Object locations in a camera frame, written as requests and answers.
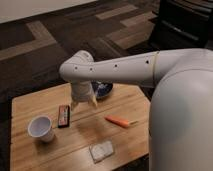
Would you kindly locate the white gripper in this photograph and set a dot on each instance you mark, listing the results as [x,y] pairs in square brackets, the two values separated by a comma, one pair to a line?
[82,92]

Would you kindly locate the black and red eraser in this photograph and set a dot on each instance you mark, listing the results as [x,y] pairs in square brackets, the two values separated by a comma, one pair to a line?
[64,116]

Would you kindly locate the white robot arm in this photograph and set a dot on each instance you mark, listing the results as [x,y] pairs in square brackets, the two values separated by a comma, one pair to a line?
[181,109]

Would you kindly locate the dark blue bowl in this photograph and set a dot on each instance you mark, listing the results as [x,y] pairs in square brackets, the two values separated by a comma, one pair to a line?
[102,89]

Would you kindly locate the orange carrot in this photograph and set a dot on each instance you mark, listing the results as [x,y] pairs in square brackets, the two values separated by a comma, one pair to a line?
[119,121]

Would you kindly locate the white sponge in wrapper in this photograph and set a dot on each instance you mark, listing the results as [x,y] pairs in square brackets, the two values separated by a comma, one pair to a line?
[100,151]

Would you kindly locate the black shelf unit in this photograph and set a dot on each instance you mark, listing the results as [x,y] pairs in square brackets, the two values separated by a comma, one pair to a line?
[182,24]

